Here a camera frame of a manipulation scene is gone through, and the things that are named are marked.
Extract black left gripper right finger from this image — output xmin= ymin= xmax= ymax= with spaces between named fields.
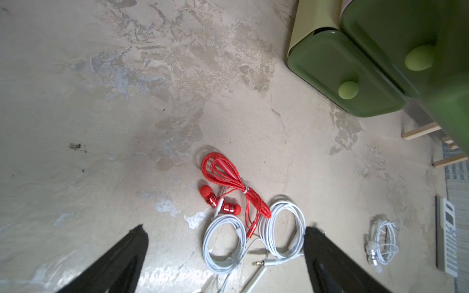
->
xmin=304 ymin=227 xmax=389 ymax=293

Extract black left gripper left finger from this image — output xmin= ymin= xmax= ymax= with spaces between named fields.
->
xmin=59 ymin=225 xmax=149 ymax=293

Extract white earphones left coil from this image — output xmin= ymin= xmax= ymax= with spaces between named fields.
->
xmin=202 ymin=215 xmax=247 ymax=293

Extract white earphones middle coil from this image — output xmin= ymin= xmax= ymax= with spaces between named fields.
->
xmin=243 ymin=198 xmax=306 ymax=293

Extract white calculator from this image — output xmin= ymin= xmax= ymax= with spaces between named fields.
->
xmin=436 ymin=197 xmax=458 ymax=278

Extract white earphones coil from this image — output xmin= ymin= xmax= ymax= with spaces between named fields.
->
xmin=202 ymin=215 xmax=247 ymax=293
xmin=243 ymin=198 xmax=306 ymax=293

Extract green drawer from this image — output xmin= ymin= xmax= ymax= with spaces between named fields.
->
xmin=288 ymin=29 xmax=406 ymax=117
xmin=341 ymin=1 xmax=469 ymax=153

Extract white earphones right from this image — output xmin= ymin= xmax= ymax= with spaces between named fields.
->
xmin=365 ymin=217 xmax=399 ymax=273

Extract green drawer cabinet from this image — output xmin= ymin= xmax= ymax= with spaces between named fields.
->
xmin=287 ymin=0 xmax=352 ymax=58

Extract red earphones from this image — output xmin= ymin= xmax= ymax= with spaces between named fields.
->
xmin=201 ymin=152 xmax=272 ymax=238

